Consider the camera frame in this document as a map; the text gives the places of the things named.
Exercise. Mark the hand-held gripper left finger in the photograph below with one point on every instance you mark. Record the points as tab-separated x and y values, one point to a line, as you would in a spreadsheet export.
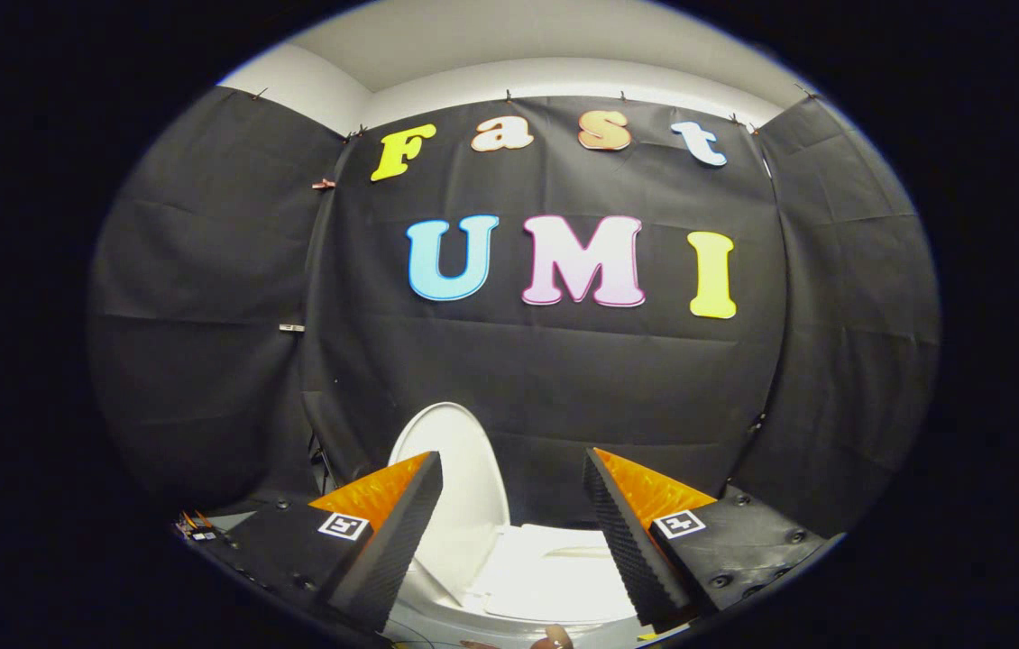
397	550

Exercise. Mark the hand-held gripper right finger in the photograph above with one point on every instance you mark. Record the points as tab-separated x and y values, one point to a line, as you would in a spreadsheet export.
627	541

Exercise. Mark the white toilet bowl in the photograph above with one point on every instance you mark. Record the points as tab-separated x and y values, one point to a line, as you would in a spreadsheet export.
428	617

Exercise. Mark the white toilet seat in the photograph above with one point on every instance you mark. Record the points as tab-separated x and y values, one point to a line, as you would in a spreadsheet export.
555	577

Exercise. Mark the black backdrop cloth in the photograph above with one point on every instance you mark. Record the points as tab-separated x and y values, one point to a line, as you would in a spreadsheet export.
546	361

